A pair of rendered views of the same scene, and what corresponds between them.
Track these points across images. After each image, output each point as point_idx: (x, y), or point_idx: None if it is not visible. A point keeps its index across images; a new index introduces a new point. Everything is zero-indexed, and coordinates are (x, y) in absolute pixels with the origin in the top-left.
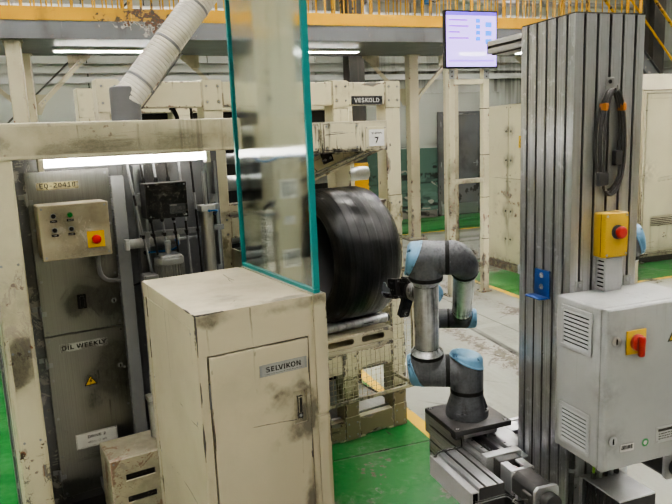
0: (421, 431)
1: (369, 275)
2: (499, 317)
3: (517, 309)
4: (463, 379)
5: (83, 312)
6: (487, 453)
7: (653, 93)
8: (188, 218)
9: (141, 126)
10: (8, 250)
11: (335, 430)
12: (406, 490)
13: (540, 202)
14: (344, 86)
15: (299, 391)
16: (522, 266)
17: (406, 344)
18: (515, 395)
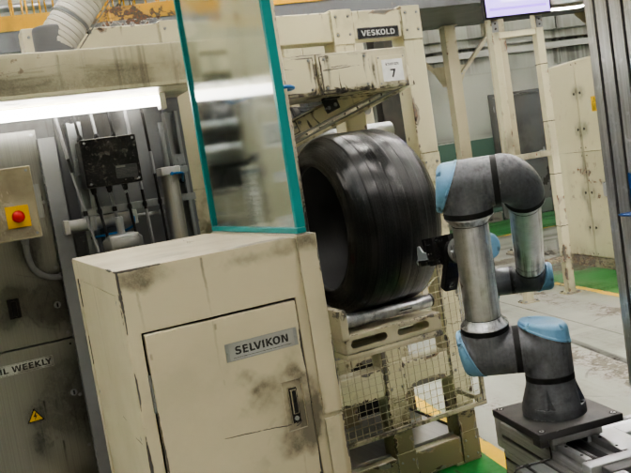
0: (502, 465)
1: (396, 238)
2: (593, 320)
3: (616, 309)
4: (542, 358)
5: (17, 323)
6: (591, 462)
7: None
8: (148, 190)
9: (62, 58)
10: None
11: (384, 472)
12: None
13: (623, 72)
14: (346, 16)
15: (291, 382)
16: (608, 177)
17: None
18: (627, 410)
